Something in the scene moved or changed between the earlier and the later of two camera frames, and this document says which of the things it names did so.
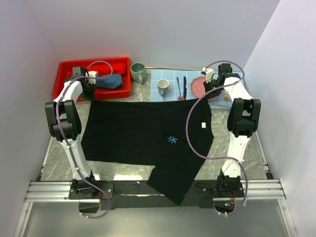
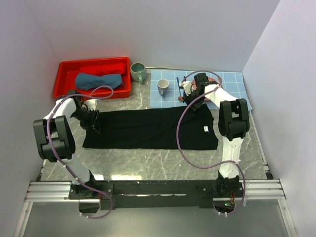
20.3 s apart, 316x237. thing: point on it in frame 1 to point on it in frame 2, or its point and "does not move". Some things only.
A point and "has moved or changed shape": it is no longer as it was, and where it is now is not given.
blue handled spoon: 180,98 does not move
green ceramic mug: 138,71 does not move
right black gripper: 208,91 to 187,99
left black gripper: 91,97 to 94,122
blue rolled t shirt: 110,81 does not move
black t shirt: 174,137 has moved or changed shape
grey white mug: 163,86 does not move
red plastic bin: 119,66 does not move
